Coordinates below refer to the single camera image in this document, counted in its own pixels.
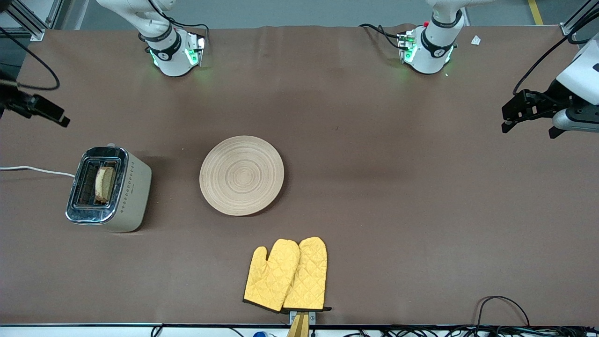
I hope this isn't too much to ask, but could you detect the brown bread slice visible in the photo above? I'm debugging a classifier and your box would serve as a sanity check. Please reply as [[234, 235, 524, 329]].
[[95, 166, 116, 205]]

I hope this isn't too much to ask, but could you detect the round wooden plate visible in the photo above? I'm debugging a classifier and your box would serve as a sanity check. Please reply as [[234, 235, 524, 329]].
[[199, 136, 285, 217]]

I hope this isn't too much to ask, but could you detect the beige chrome two-slot toaster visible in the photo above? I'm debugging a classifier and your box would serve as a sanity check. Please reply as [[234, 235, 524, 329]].
[[66, 143, 153, 233]]

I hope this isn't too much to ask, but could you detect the brown table cover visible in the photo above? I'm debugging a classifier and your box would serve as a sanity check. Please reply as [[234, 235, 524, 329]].
[[0, 24, 599, 326]]

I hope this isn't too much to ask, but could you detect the yellow quilted oven mitt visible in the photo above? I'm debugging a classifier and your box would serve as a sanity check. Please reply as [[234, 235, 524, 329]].
[[283, 236, 333, 313]]

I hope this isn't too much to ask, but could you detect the yellow quilted mitt with thumb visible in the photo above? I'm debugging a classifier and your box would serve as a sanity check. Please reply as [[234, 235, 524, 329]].
[[243, 239, 301, 313]]

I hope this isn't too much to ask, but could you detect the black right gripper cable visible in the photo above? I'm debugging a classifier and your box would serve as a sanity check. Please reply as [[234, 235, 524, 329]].
[[0, 26, 60, 90]]

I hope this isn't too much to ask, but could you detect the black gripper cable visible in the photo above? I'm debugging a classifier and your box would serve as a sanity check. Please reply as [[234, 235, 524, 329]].
[[0, 26, 60, 90], [512, 7, 599, 96]]

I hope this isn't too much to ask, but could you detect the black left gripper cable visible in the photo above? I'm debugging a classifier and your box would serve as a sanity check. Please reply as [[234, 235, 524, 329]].
[[512, 7, 599, 96]]

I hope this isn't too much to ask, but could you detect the white toaster power cord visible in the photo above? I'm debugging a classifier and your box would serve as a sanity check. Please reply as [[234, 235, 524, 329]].
[[0, 166, 76, 178]]

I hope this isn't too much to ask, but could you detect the aluminium frame post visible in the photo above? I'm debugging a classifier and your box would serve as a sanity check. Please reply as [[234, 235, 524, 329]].
[[561, 0, 599, 37], [0, 0, 64, 42]]

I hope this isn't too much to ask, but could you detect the black left arm base cable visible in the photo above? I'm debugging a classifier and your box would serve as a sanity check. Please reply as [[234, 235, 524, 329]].
[[359, 23, 404, 50]]

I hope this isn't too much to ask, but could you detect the black arm base cable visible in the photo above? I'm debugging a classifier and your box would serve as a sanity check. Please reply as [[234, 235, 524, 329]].
[[164, 19, 210, 47], [359, 23, 404, 50]]

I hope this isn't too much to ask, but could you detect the black right arm base cable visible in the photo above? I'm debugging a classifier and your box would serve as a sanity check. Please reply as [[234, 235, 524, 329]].
[[164, 19, 210, 47]]

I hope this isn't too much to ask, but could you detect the looped black cable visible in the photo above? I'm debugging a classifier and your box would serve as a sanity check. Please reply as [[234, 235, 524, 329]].
[[476, 296, 531, 328]]

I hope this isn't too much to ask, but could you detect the wooden clamp with metal bracket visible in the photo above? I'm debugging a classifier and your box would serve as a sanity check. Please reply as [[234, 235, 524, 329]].
[[287, 310, 316, 337]]

